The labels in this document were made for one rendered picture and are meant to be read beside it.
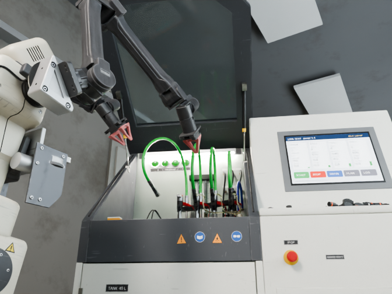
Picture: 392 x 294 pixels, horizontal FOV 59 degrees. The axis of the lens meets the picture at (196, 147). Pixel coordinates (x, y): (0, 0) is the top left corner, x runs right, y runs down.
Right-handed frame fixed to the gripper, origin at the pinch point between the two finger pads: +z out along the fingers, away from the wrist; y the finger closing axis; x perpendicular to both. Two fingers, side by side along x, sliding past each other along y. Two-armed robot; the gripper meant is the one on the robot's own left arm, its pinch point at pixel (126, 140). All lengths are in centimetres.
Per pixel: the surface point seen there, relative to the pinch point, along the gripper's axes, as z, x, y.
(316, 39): 31, -315, -57
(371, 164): 74, -38, -76
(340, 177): 70, -28, -63
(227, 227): 48, 20, -30
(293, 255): 66, 25, -48
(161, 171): 24.9, -34.8, 21.3
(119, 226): 25.3, 30.7, 3.8
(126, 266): 38, 40, 4
